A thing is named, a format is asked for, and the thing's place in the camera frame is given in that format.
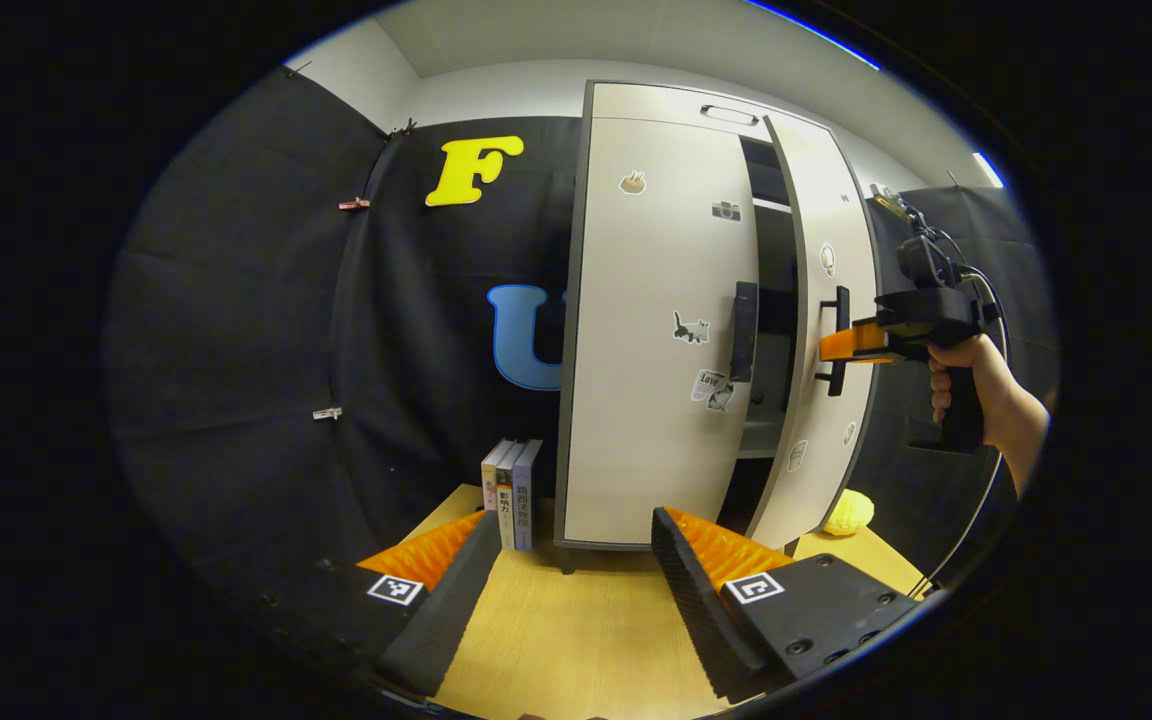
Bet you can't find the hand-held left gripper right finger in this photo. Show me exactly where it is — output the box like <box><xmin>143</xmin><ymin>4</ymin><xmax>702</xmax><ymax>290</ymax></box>
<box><xmin>650</xmin><ymin>505</ymin><xmax>922</xmax><ymax>704</ymax></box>

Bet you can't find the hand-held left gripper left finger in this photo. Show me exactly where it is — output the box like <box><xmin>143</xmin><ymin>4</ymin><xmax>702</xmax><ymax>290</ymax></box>
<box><xmin>266</xmin><ymin>510</ymin><xmax>504</xmax><ymax>698</ymax></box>

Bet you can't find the beige cabinet door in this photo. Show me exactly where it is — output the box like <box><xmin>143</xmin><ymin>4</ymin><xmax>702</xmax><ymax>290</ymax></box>
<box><xmin>556</xmin><ymin>115</ymin><xmax>759</xmax><ymax>546</ymax></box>
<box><xmin>744</xmin><ymin>112</ymin><xmax>882</xmax><ymax>551</ymax></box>

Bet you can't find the beige double-door shoe cabinet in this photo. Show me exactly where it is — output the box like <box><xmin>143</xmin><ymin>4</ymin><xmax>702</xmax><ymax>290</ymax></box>
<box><xmin>553</xmin><ymin>80</ymin><xmax>842</xmax><ymax>573</ymax></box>

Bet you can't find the white book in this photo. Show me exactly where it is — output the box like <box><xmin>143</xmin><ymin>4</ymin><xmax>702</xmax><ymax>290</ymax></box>
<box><xmin>481</xmin><ymin>438</ymin><xmax>517</xmax><ymax>513</ymax></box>

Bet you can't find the blue-grey book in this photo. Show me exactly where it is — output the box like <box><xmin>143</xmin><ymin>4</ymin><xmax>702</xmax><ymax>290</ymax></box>
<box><xmin>513</xmin><ymin>438</ymin><xmax>544</xmax><ymax>553</ymax></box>

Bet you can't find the yellow knitted ball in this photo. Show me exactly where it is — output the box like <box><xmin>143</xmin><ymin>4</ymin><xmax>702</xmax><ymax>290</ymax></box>
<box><xmin>822</xmin><ymin>489</ymin><xmax>876</xmax><ymax>538</ymax></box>

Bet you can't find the black backdrop cloth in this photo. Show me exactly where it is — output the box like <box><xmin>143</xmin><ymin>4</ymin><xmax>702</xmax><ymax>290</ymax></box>
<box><xmin>101</xmin><ymin>65</ymin><xmax>1057</xmax><ymax>651</ymax></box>

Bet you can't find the black cable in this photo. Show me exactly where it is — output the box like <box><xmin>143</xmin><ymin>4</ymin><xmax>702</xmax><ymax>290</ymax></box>
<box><xmin>908</xmin><ymin>225</ymin><xmax>1012</xmax><ymax>601</ymax></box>

